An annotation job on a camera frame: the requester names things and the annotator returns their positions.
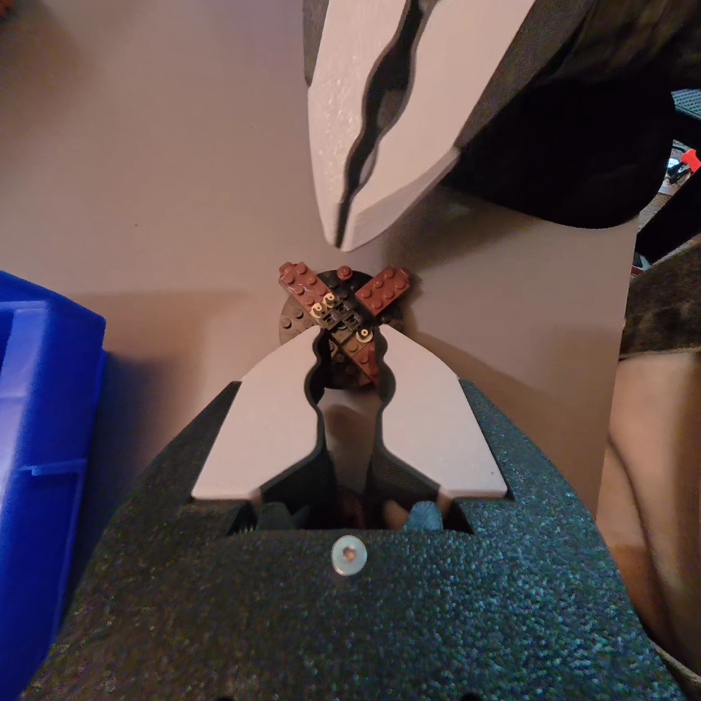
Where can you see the person's beige shirt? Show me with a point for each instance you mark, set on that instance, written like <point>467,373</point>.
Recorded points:
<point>651,493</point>

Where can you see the round brown orange lego build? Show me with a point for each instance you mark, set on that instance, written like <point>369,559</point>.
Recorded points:
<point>383,290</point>

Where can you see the grey mesh office chair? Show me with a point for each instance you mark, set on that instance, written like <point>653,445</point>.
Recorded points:
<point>687,104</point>

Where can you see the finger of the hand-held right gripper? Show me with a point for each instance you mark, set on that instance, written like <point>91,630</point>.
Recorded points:
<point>454,82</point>
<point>339,82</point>

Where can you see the red white packet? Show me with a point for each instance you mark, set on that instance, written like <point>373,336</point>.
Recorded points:
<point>641,264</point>

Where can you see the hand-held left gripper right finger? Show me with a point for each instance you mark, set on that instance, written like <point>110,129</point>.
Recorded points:
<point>438,438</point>

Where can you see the blue bin with lego pieces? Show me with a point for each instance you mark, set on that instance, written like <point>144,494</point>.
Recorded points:
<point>44,410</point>

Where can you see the black quilted armrest pad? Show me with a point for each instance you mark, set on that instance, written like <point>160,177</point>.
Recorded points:
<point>575,180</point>

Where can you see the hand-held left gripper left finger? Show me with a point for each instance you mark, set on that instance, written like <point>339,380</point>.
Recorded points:
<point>263,438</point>

